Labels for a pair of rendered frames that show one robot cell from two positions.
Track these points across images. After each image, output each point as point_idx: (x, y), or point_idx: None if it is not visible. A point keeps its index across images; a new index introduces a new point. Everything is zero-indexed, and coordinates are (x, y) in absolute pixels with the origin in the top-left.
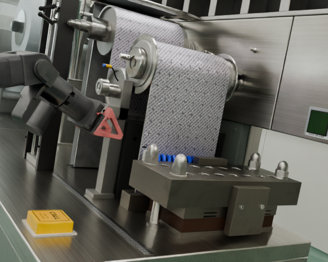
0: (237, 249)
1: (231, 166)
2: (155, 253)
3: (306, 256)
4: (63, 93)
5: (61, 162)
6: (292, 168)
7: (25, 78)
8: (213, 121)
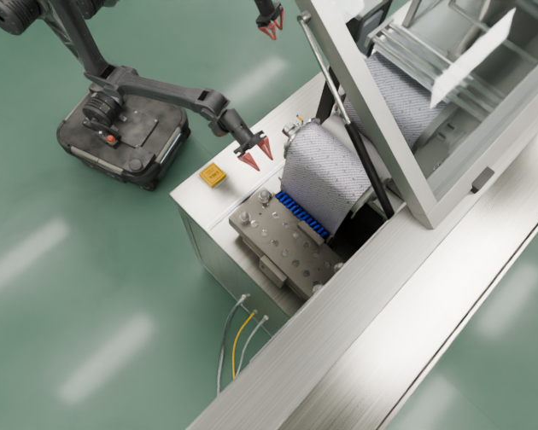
0: (248, 274)
1: (326, 251)
2: (211, 232)
3: None
4: (227, 128)
5: None
6: None
7: (199, 113)
8: (334, 217)
